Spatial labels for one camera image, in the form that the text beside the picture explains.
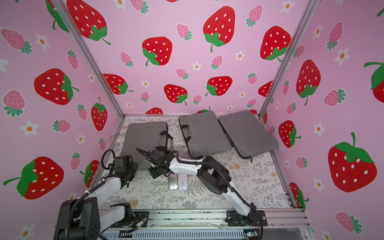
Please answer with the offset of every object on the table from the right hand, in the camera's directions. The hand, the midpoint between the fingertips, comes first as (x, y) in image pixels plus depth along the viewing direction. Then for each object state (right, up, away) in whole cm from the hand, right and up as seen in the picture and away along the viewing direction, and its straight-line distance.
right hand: (148, 177), depth 85 cm
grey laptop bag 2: (+65, +24, +22) cm, 72 cm away
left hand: (-10, +6, +6) cm, 13 cm away
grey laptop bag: (+33, +24, +19) cm, 45 cm away
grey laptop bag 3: (-8, +22, +23) cm, 33 cm away
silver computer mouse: (+15, -2, -1) cm, 15 cm away
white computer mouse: (+20, -3, -1) cm, 20 cm away
